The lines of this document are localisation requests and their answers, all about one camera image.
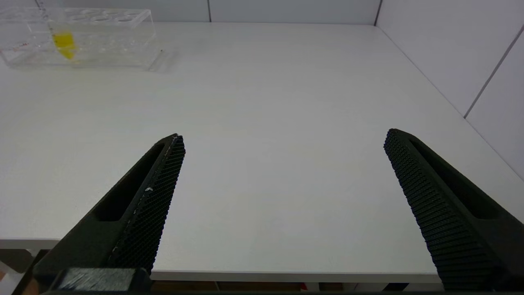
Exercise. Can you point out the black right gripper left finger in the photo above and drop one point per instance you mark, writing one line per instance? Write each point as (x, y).
(135, 213)

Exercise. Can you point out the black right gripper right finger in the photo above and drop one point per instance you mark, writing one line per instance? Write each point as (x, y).
(446, 213)

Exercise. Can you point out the clear acrylic test tube rack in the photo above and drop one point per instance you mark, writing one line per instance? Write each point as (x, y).
(114, 41)

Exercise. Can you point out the test tube with yellow pigment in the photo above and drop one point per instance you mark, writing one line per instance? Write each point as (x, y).
(65, 43)

